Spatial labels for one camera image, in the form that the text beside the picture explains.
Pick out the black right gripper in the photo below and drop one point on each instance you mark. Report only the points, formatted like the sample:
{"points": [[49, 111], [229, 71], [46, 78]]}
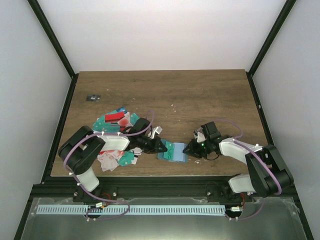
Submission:
{"points": [[193, 150]]}

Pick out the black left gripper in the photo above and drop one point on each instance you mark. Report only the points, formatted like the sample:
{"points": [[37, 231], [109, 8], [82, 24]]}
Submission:
{"points": [[155, 146]]}

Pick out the teal credit card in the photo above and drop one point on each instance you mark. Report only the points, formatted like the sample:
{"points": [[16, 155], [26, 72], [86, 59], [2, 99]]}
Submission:
{"points": [[168, 155]]}

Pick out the blue card holder wallet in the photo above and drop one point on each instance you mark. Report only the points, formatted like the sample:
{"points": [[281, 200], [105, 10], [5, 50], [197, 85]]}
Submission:
{"points": [[179, 156]]}

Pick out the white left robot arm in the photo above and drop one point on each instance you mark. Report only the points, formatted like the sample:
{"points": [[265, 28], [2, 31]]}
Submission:
{"points": [[79, 152]]}

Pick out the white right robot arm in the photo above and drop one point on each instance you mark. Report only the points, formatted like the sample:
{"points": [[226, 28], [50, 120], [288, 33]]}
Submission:
{"points": [[267, 174]]}

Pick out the teal card pile bottom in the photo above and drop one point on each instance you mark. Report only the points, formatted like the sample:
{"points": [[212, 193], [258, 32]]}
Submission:
{"points": [[128, 158]]}

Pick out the red card on pile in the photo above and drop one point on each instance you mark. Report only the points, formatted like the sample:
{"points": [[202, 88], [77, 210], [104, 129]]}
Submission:
{"points": [[114, 117]]}

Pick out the white floral card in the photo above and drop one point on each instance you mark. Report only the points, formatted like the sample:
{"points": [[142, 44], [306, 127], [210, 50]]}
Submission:
{"points": [[107, 162]]}

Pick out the black VIP card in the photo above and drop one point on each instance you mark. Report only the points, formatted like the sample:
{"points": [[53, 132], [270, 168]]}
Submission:
{"points": [[93, 98]]}

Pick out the light blue slotted strip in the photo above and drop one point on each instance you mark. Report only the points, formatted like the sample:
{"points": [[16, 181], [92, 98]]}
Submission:
{"points": [[137, 210]]}

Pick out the metal front plate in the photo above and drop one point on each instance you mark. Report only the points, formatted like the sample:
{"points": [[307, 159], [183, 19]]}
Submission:
{"points": [[268, 219]]}

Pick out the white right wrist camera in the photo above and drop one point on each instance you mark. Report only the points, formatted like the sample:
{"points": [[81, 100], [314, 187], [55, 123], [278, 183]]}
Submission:
{"points": [[199, 136]]}

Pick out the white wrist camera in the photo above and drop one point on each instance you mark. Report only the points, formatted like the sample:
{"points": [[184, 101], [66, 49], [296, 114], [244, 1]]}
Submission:
{"points": [[199, 136], [154, 132]]}

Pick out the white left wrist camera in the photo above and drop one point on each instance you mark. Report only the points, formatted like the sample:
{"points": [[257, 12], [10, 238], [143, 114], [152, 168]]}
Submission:
{"points": [[154, 132]]}

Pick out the black front mounting rail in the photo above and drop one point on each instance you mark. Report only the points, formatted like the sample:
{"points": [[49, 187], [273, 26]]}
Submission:
{"points": [[211, 188]]}

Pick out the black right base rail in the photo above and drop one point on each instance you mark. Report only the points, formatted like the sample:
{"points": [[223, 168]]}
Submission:
{"points": [[260, 110]]}

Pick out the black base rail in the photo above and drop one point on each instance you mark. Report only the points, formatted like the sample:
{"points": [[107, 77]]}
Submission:
{"points": [[260, 110], [59, 130]]}

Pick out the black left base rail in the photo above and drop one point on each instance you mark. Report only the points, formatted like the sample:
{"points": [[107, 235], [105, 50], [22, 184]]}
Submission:
{"points": [[59, 130]]}

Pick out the black right frame post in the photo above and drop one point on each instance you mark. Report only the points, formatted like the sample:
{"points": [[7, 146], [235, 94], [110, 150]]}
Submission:
{"points": [[276, 27]]}

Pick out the black frame post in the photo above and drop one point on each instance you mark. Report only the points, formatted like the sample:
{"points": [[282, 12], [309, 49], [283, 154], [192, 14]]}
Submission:
{"points": [[41, 17], [276, 27]]}

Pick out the black left frame post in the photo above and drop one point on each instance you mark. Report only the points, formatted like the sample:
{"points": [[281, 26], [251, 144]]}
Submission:
{"points": [[41, 17]]}

